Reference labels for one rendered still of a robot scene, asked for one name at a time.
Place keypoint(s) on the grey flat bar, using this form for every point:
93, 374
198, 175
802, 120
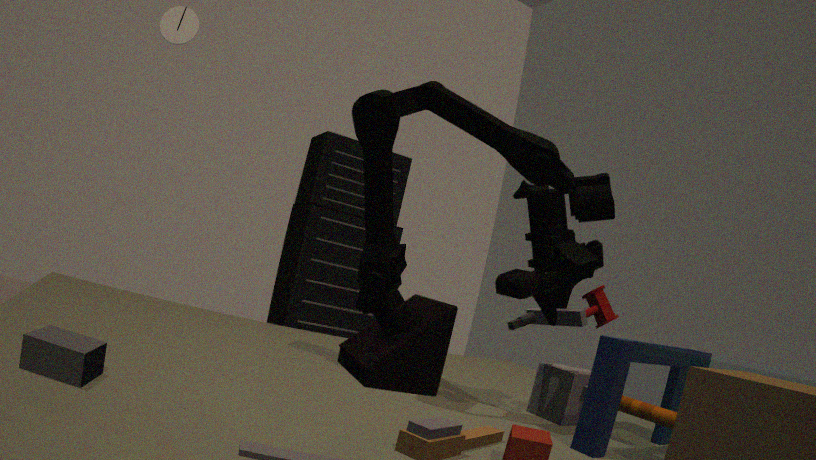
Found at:
266, 452

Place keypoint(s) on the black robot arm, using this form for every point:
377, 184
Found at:
376, 118

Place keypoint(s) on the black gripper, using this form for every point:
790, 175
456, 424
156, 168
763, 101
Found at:
551, 290

